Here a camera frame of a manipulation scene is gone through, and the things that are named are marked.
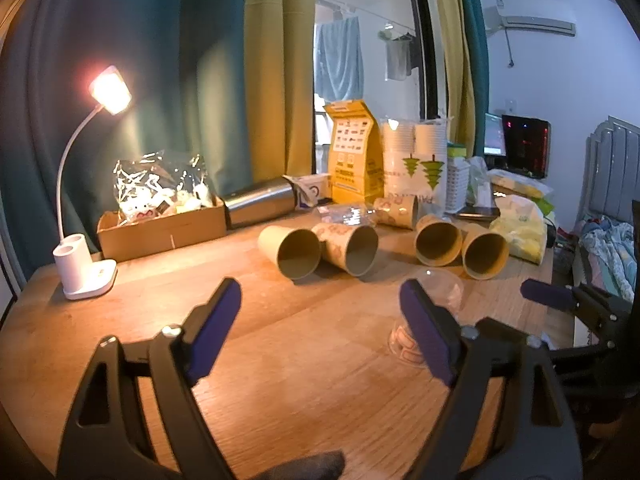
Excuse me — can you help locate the clear plastic cup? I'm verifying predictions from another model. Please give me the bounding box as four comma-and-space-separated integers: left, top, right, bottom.
388, 268, 465, 369

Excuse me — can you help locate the hanging grey garment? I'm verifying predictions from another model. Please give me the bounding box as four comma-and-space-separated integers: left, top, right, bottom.
378, 30, 416, 82

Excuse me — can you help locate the hanging blue towel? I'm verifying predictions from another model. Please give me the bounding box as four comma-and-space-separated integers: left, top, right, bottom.
315, 15, 365, 103

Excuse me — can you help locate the olive yellow curtain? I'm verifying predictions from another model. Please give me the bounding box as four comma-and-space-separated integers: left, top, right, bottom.
429, 0, 476, 161
243, 0, 317, 184

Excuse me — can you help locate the yellow paper bag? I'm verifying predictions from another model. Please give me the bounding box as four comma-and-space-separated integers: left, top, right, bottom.
322, 100, 385, 205

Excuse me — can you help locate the white plastic basket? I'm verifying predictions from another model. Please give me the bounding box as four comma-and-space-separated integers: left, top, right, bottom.
444, 155, 472, 213

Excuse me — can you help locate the stainless steel flask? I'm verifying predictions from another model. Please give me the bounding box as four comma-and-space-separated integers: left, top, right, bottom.
220, 176, 301, 230

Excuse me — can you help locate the teal curtain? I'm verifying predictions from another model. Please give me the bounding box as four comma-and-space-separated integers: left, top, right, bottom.
0, 0, 251, 291
454, 0, 491, 158

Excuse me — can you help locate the plain brown paper cup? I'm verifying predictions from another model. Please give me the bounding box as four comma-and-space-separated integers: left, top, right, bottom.
461, 223, 510, 280
257, 224, 322, 281
414, 213, 464, 266

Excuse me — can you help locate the computer monitor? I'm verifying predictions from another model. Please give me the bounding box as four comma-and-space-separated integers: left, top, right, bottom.
484, 112, 507, 158

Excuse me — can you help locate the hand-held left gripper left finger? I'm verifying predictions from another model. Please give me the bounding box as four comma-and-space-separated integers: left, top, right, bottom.
55, 277, 243, 480

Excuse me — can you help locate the black computer case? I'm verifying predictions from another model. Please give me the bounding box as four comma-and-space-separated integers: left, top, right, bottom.
501, 114, 552, 179

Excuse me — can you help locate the sleeve of stacked paper cups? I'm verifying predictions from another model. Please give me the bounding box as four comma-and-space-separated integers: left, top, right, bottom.
414, 116, 448, 207
378, 117, 418, 200

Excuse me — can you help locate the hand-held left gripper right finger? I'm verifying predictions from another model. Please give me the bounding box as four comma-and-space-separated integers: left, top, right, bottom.
398, 279, 583, 480

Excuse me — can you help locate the white air conditioner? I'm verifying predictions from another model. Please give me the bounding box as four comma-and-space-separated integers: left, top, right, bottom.
483, 5, 577, 38

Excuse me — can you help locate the patterned brown paper cup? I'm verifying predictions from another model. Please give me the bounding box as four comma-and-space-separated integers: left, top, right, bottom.
312, 222, 380, 277
373, 194, 419, 231

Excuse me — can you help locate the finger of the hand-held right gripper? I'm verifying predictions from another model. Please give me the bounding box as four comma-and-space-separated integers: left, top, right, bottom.
520, 279, 632, 332

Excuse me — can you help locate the yellow and white bag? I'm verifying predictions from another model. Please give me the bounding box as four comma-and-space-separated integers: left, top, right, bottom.
487, 168, 555, 202

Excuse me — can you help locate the cardboard box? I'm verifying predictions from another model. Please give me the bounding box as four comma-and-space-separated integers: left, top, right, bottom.
96, 194, 228, 263

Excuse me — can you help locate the patterned blanket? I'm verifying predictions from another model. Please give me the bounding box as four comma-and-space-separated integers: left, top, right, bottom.
570, 214, 638, 302

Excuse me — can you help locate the grey padded headboard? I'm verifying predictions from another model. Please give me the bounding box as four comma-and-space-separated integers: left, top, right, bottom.
575, 114, 640, 241

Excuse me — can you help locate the white desk lamp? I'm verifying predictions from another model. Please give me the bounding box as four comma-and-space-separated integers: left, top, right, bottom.
52, 65, 133, 301

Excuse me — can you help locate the yellow plastic bag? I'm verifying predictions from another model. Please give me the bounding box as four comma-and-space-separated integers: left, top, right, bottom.
489, 194, 549, 264

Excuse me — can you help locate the small white carton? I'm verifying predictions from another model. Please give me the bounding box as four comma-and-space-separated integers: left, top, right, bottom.
294, 174, 332, 211

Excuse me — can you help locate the clear bag of small items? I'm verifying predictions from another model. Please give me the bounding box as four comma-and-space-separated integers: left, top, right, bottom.
112, 150, 215, 222

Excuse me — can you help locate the dark flat notebook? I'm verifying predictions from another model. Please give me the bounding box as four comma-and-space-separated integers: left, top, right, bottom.
451, 204, 502, 222

